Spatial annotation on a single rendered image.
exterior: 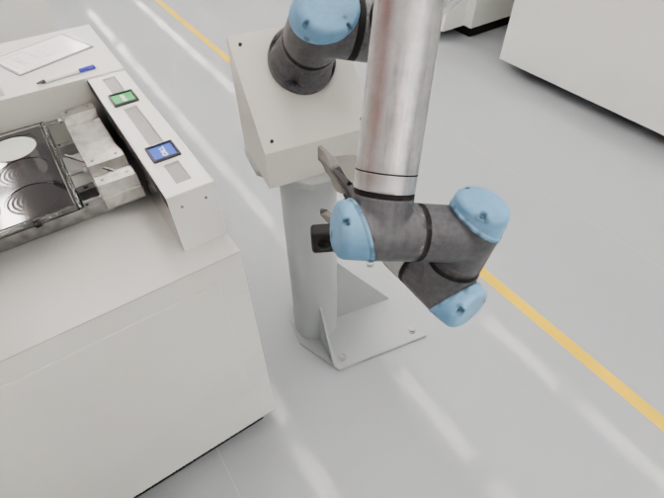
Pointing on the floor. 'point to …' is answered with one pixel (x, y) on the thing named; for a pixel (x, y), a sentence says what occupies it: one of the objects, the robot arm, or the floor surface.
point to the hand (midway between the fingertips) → (315, 181)
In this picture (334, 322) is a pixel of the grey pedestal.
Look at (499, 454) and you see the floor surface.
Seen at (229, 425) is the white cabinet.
